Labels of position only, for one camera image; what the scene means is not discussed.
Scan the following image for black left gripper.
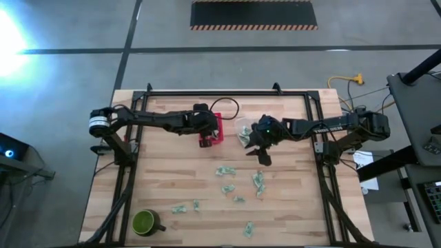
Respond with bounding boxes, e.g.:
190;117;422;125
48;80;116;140
187;103;220;148

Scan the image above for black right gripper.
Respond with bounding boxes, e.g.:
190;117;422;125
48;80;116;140
245;116;289;167

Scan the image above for red plastic basket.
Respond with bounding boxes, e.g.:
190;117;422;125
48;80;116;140
198;112;225;145

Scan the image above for clear plastic container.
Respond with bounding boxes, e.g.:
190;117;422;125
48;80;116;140
234;116;260;148

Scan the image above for green ceramic mug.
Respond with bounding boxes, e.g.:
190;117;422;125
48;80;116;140
132;209;167;238

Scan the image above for white paper sheet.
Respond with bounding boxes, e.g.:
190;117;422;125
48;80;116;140
352;150;380;192

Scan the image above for black beam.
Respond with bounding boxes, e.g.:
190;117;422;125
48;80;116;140
356;144;420;183

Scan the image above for black hazard-striped floor mat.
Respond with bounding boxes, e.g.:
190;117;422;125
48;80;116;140
189;0;318;31

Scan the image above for dark grey cart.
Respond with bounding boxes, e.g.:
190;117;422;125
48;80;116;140
386;70;441;167

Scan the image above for green component rack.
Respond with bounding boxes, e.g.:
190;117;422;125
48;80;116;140
418;180;441;225

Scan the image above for black pole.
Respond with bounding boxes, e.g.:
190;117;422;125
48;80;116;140
401;48;441;85

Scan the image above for black device with blue light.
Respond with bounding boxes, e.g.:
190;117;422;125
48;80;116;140
0;132;56;182

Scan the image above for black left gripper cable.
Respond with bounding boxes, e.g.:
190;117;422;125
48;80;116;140
209;97;240;121

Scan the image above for black aluminium table frame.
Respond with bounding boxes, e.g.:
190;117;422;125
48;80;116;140
82;82;373;248

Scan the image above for yellow extension cord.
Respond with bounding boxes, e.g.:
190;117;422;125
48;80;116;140
327;73;396;127

